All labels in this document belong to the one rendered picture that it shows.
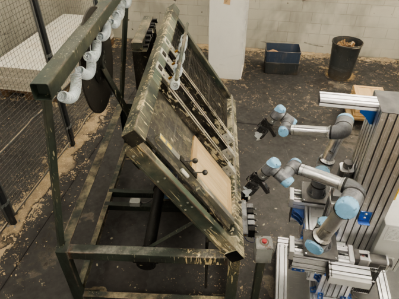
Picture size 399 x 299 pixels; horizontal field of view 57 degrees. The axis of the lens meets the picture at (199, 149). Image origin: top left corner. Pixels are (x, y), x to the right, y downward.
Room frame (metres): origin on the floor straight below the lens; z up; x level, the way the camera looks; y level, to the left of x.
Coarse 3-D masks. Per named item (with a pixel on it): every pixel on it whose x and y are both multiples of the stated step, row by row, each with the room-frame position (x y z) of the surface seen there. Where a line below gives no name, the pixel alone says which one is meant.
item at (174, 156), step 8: (160, 136) 1.89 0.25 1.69; (160, 144) 1.87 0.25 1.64; (168, 152) 1.87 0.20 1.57; (176, 152) 1.90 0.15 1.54; (176, 160) 1.87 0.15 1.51; (184, 168) 1.86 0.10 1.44; (192, 176) 1.86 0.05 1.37; (200, 184) 1.86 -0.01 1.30; (208, 192) 1.87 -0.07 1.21; (208, 200) 1.86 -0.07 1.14; (216, 200) 1.87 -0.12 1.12; (216, 208) 1.85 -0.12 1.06; (224, 208) 1.88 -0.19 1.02; (224, 216) 1.85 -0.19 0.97; (232, 216) 1.89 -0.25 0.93
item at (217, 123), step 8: (168, 40) 2.94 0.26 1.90; (184, 48) 2.88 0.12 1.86; (184, 72) 2.88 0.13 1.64; (184, 80) 2.86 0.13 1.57; (192, 88) 2.86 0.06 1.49; (192, 96) 2.86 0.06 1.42; (200, 96) 2.86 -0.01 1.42; (200, 104) 2.86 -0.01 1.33; (208, 104) 2.89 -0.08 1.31; (208, 112) 2.85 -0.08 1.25; (216, 120) 2.85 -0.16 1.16; (216, 128) 2.85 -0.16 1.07; (224, 128) 2.85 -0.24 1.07; (224, 136) 2.85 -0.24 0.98; (232, 136) 2.88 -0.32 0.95
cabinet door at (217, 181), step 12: (192, 144) 2.23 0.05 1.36; (192, 156) 2.09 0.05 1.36; (204, 156) 2.24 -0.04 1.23; (204, 168) 2.10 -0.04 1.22; (216, 168) 2.26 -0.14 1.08; (204, 180) 1.98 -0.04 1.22; (216, 180) 2.13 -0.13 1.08; (228, 180) 2.29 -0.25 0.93; (216, 192) 2.00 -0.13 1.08; (228, 192) 2.14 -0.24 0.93; (228, 204) 2.01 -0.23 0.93
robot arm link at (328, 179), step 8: (296, 160) 1.73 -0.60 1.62; (296, 168) 1.67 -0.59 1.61; (304, 168) 1.66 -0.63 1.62; (312, 168) 1.65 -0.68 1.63; (304, 176) 1.63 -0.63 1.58; (312, 176) 1.60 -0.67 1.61; (320, 176) 1.59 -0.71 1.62; (328, 176) 1.57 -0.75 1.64; (336, 176) 1.57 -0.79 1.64; (328, 184) 1.54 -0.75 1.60; (336, 184) 1.52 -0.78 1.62; (344, 184) 1.50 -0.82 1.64; (352, 184) 1.48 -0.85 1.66
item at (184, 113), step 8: (160, 64) 2.48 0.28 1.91; (160, 72) 2.38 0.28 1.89; (168, 80) 2.40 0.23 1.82; (160, 88) 2.40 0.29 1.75; (168, 88) 2.40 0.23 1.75; (168, 96) 2.40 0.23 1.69; (176, 96) 2.43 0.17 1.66; (176, 104) 2.40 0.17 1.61; (184, 104) 2.44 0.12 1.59; (184, 112) 2.39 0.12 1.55; (184, 120) 2.39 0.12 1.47; (192, 120) 2.39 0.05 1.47; (192, 128) 2.39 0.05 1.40; (200, 128) 2.40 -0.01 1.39; (200, 136) 2.39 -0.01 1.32; (208, 136) 2.42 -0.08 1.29; (208, 144) 2.39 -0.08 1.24; (216, 152) 2.38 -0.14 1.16; (216, 160) 2.39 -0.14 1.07; (224, 160) 2.38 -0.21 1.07; (224, 168) 2.38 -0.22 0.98; (232, 168) 2.39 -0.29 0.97
